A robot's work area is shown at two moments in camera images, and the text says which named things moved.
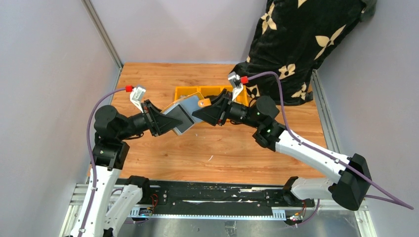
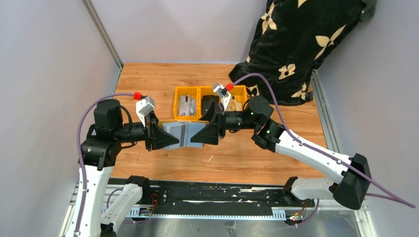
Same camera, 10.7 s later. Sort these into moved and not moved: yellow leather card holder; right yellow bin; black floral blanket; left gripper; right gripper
Moved: right gripper; yellow leather card holder; left gripper
Not moved: right yellow bin; black floral blanket
